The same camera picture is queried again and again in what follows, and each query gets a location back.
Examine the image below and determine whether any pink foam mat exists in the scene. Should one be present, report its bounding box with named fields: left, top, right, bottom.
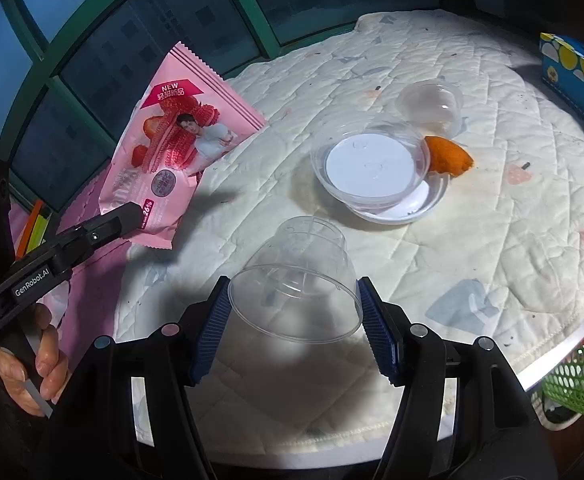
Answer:
left=9, top=170, right=138, bottom=326

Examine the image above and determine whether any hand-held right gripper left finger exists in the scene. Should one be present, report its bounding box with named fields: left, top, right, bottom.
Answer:
left=37, top=275, right=233, bottom=480

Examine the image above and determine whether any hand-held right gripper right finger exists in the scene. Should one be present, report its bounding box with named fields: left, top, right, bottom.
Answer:
left=356, top=277, right=558, bottom=480

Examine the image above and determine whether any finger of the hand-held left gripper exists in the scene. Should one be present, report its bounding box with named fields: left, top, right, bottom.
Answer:
left=54, top=201, right=145, bottom=267

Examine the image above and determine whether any orange peel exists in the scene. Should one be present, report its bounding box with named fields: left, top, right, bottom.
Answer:
left=424, top=136, right=474, bottom=177

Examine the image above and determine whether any small clear plastic cup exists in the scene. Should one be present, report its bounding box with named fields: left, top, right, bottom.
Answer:
left=396, top=80, right=464, bottom=137

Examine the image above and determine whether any orange marker pen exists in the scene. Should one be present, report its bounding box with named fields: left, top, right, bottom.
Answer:
left=15, top=200, right=45, bottom=260

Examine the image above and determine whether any green window frame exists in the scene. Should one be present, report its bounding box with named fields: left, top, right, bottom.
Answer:
left=0, top=0, right=443, bottom=211

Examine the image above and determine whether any person's left hand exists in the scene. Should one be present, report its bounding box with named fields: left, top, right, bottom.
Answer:
left=0, top=305, right=70, bottom=417

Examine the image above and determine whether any blue dotted cardboard box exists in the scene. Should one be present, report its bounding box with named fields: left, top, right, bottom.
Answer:
left=539, top=32, right=584, bottom=148

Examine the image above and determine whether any pink snack wrapper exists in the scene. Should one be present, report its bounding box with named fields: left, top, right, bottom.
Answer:
left=98, top=42, right=268, bottom=251

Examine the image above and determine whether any round clear lidded container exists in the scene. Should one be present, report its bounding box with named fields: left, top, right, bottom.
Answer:
left=310, top=119, right=449, bottom=224

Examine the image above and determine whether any white quilted blanket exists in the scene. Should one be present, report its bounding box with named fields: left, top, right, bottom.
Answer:
left=114, top=9, right=584, bottom=456

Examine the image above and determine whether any large clear plastic cup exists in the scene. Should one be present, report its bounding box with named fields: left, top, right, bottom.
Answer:
left=228, top=216, right=364, bottom=343

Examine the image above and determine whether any yellow marker pen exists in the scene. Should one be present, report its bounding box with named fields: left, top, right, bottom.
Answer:
left=24, top=210, right=53, bottom=255

